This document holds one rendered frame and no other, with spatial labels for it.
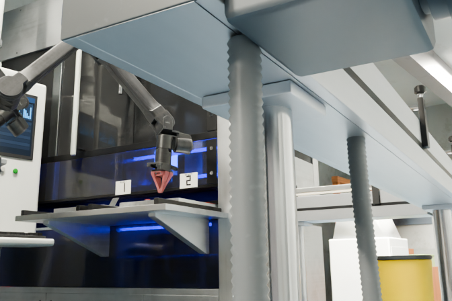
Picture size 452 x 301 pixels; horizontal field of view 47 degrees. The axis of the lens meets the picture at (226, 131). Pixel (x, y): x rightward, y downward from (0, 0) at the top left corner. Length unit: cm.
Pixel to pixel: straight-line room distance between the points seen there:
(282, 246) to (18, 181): 214
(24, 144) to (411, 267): 319
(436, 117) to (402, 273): 556
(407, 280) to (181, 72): 423
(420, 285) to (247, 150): 432
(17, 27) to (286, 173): 277
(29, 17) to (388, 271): 331
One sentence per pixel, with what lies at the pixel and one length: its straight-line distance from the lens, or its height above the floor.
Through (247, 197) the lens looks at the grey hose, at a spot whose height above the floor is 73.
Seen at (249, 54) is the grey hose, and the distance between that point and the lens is 35.
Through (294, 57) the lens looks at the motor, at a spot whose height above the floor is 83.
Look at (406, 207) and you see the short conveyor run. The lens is 188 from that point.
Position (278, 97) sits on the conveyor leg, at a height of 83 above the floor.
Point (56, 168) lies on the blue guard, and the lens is 263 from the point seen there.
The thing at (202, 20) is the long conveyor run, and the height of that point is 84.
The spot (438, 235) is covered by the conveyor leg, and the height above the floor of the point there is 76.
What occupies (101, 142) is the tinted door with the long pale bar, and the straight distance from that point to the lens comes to 246.
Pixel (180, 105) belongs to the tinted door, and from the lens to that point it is 222.
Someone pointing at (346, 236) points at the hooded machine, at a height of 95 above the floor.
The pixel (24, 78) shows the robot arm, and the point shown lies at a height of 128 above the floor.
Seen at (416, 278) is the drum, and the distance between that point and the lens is 460.
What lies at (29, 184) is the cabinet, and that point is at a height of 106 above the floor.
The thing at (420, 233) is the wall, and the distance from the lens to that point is 965.
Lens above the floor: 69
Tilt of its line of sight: 14 degrees up
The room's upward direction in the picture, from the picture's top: 1 degrees counter-clockwise
